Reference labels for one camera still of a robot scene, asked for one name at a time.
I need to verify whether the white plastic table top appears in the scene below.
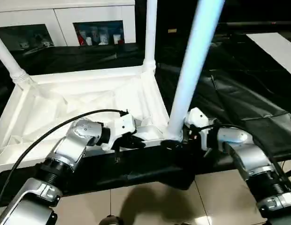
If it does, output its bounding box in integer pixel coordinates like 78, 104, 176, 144
0, 64, 184, 174

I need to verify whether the white plastic table leg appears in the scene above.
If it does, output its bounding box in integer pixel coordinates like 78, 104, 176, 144
142, 0, 158, 73
0, 31, 31, 89
167, 0, 226, 141

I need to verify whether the black plastic mat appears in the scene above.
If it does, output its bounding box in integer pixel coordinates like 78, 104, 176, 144
0, 32, 291, 208

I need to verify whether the dark brown rounded part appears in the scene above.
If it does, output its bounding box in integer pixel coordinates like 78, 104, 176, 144
99, 216, 124, 225

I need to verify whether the red small figurine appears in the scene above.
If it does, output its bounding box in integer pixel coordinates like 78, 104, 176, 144
78, 30, 86, 47

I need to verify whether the black tall cabinet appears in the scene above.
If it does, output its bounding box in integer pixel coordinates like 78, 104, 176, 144
135, 0, 197, 63

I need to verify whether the white flat board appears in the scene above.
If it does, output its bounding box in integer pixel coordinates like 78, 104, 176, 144
245, 32, 291, 78

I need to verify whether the black long bar device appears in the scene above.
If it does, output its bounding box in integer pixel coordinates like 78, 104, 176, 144
217, 20, 291, 27

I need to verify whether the white glass-door cabinet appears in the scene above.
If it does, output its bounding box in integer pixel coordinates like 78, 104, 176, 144
0, 0, 137, 53

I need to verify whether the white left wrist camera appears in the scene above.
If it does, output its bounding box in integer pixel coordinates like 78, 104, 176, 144
100, 113, 137, 151

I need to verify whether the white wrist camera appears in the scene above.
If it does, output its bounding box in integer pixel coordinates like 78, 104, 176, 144
184, 107, 218, 151
100, 113, 137, 151

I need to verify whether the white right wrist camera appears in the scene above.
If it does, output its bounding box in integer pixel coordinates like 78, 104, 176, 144
184, 107, 218, 151

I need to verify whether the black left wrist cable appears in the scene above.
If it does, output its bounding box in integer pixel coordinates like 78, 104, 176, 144
0, 109, 130, 208

